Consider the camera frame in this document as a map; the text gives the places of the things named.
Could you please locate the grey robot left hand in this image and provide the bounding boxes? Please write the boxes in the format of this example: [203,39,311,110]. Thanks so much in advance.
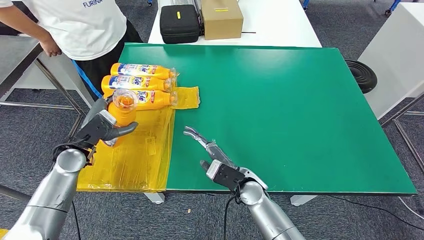
[81,97,139,142]

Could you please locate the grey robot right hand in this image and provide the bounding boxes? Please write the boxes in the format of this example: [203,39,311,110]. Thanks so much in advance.
[183,125,238,173]

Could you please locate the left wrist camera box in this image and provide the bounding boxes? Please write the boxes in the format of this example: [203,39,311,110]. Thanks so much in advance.
[74,109,117,148]

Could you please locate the person's right hand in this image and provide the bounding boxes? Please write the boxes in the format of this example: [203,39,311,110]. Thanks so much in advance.
[39,38,63,58]

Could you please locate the white table foot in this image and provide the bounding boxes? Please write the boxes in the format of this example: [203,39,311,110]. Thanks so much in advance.
[144,192,166,204]
[290,195,319,207]

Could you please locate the silver device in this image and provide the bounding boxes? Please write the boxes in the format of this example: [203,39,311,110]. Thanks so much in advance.
[169,0,203,7]

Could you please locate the white floor cable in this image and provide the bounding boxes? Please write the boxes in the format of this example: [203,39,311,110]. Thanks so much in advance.
[397,196,424,220]

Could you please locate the black floor cable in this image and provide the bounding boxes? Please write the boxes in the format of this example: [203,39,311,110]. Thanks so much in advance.
[327,195,424,233]

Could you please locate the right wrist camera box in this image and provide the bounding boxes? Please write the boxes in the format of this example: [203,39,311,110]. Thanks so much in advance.
[205,159,246,192]

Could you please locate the brown cardboard box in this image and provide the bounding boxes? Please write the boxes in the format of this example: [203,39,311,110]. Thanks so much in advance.
[200,0,244,41]

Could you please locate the black hard case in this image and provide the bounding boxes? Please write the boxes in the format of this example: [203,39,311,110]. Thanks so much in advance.
[159,4,202,45]

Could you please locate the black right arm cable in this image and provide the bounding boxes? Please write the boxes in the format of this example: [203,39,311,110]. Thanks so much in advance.
[223,188,243,240]

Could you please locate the orange detergent bottle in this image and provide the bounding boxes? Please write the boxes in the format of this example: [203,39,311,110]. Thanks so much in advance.
[103,88,140,147]
[100,74,175,94]
[110,62,179,80]
[130,89,179,111]

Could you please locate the person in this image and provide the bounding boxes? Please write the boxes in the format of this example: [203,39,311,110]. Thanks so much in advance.
[0,0,144,100]

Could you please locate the yellow plastic sheet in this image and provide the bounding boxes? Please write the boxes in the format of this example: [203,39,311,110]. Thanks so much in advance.
[76,86,201,194]

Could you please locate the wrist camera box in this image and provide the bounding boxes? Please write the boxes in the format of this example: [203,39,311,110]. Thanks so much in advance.
[205,159,246,192]
[74,109,117,148]

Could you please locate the black ribbed round stool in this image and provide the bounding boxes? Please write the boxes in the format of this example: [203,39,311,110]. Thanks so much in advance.
[345,59,378,95]

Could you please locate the white table with metal legs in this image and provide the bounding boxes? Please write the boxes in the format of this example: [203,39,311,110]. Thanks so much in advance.
[357,2,424,173]

